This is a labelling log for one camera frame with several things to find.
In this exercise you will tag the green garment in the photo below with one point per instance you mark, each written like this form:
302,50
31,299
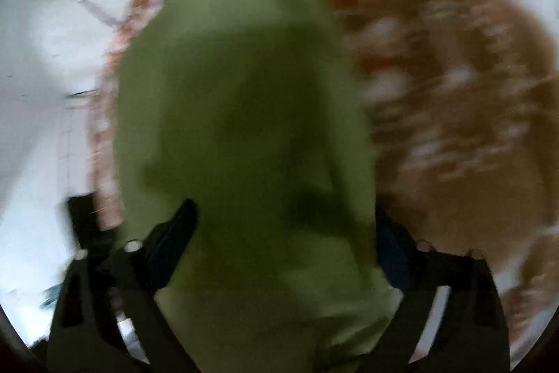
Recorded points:
244,163

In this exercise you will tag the floral blanket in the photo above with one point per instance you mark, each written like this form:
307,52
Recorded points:
450,93

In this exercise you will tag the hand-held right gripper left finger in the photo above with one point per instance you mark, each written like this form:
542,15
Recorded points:
172,242

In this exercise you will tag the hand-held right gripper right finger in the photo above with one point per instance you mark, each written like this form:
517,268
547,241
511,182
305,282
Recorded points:
393,250

